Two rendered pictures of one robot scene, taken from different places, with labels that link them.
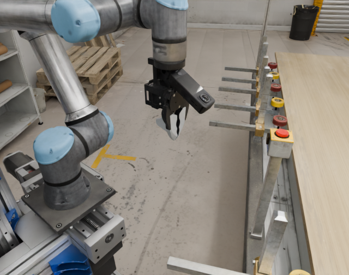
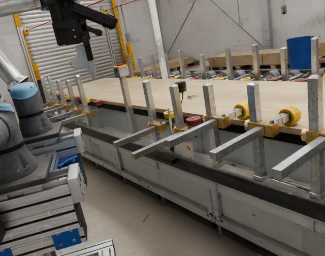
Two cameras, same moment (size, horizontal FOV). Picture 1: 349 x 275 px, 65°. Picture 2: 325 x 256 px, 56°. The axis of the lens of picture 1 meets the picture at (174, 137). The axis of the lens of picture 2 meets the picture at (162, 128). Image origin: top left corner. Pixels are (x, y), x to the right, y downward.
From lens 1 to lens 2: 1.32 m
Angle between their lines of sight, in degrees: 47
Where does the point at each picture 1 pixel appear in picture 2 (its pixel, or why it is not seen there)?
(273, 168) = (125, 86)
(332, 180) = not seen: hidden behind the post
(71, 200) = (48, 124)
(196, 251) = (102, 227)
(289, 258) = not seen: hidden behind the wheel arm
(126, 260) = not seen: outside the picture
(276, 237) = (150, 93)
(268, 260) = (153, 111)
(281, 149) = (124, 70)
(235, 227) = (111, 202)
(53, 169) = (34, 100)
